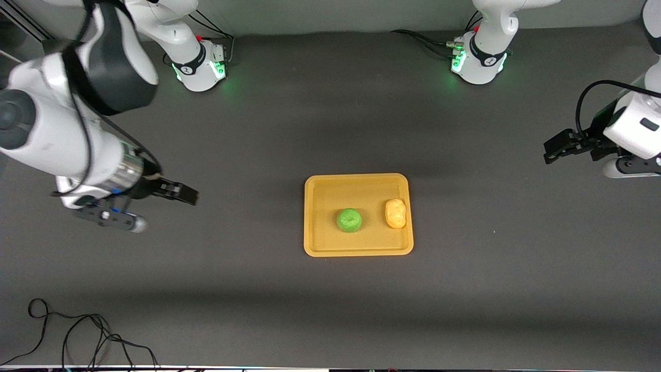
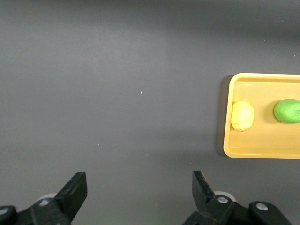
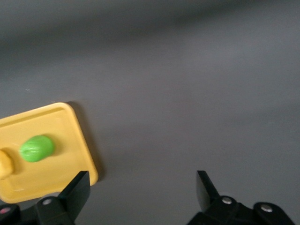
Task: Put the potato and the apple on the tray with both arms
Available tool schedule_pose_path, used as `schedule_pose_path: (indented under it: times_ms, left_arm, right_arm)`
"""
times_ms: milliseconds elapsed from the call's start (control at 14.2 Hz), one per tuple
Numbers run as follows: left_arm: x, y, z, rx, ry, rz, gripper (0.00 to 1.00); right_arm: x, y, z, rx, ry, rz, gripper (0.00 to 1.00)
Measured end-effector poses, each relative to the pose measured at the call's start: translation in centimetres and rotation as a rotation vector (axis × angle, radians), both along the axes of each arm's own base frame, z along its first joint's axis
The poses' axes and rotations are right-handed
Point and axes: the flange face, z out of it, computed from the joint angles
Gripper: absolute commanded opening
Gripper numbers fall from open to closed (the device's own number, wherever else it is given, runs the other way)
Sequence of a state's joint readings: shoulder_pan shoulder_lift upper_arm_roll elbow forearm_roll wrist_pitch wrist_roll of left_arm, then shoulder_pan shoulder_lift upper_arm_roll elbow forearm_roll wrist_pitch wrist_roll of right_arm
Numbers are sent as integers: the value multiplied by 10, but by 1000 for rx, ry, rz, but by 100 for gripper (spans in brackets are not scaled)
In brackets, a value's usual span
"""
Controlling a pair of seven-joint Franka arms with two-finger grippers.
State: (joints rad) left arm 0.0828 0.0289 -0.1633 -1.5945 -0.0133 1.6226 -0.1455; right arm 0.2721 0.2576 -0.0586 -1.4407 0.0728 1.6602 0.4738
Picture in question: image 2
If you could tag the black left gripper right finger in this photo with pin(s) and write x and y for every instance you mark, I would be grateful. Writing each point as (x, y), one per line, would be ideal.
(211, 206)

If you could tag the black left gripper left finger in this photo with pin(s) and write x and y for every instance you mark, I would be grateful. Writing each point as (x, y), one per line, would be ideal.
(63, 204)

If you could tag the yellow potato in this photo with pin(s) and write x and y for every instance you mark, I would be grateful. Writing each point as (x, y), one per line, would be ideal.
(242, 116)

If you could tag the green apple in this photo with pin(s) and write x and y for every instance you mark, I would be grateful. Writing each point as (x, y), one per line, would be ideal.
(287, 111)

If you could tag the yellow plastic tray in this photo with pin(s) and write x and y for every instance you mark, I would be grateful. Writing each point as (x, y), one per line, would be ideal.
(264, 138)

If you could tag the dark grey table mat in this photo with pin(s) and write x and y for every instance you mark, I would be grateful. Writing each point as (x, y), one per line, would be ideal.
(93, 70)

